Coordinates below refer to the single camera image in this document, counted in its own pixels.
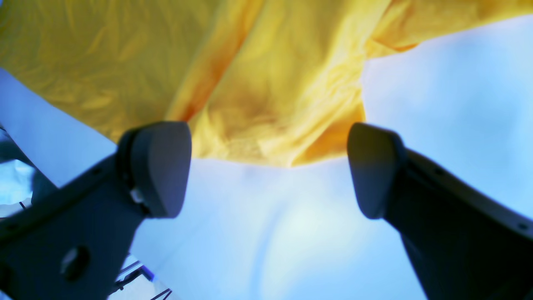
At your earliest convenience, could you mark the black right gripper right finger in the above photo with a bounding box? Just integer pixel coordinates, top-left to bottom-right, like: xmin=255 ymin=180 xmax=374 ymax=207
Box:
xmin=347 ymin=123 xmax=533 ymax=300

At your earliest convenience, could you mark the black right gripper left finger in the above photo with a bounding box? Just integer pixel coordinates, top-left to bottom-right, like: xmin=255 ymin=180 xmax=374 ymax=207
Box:
xmin=1 ymin=122 xmax=192 ymax=300

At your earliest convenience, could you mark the orange t-shirt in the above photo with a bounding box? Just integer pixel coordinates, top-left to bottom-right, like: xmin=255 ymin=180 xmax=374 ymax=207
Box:
xmin=1 ymin=0 xmax=532 ymax=167

